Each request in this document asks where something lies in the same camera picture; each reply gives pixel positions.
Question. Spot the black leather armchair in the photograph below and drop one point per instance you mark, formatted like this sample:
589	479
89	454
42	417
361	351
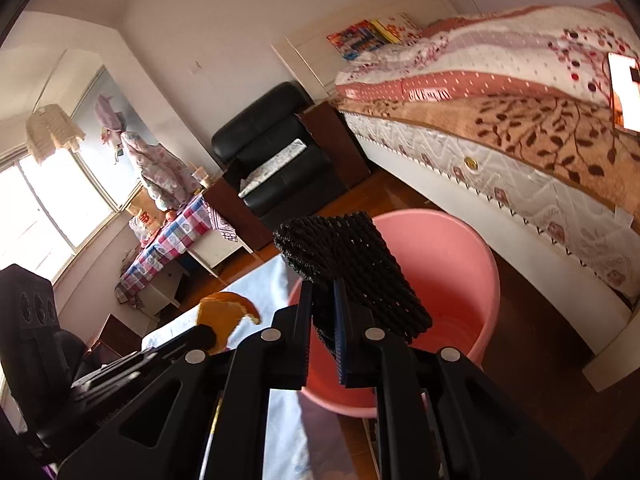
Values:
270	115

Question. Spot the pink plastic bucket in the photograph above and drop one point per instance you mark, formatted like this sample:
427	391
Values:
450	270

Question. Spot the black foam net sleeve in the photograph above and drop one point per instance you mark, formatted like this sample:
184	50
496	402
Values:
350	260

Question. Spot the dark brown side cabinet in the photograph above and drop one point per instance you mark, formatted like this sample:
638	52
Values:
240	215

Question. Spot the colourful printed pillow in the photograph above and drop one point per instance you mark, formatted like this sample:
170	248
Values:
356	39

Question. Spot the orange fruit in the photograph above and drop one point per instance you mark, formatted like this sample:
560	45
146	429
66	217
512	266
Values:
170	215

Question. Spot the floral seat cushion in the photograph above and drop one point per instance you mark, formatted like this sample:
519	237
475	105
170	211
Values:
275	162

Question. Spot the orange peel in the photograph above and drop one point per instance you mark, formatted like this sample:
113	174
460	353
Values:
225	315

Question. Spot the cream knitted hanging garment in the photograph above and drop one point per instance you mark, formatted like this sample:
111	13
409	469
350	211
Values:
52	132

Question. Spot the bed with floral quilt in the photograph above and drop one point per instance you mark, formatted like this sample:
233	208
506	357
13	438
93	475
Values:
500	240

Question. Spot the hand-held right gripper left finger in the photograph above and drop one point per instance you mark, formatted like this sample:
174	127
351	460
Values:
300	340

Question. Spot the window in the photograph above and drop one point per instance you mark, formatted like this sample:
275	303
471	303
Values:
45	210

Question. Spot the white quilted mattress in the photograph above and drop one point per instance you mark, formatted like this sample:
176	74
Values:
450	150

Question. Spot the white lace cloth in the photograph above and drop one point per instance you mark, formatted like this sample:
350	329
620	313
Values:
221	222

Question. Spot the yellow pillow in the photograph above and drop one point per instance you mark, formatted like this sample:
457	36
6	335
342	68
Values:
387	31

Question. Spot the brown leaf pattern blanket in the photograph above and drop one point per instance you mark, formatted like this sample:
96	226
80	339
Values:
525	120

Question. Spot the dark brown nightstand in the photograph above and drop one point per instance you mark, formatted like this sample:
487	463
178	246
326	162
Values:
335	145

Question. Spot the pink hanging pyjamas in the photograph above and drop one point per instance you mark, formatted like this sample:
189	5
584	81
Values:
155	165

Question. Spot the light blue tablecloth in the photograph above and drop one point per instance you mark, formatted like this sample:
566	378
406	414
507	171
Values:
282	435

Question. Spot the white floral pillow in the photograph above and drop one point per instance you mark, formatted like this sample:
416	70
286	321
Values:
405	25

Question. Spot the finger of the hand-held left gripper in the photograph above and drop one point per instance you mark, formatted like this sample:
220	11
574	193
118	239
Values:
135	372
185	339

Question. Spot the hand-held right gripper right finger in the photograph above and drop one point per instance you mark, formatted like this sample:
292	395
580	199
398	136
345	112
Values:
341	350

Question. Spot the white side table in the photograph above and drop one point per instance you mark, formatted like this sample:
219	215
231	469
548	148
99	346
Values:
210	252

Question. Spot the white plastic bag orange print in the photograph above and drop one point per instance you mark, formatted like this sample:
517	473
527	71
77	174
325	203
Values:
145	220

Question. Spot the pink floral quilt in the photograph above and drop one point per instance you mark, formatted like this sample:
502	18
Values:
490	50

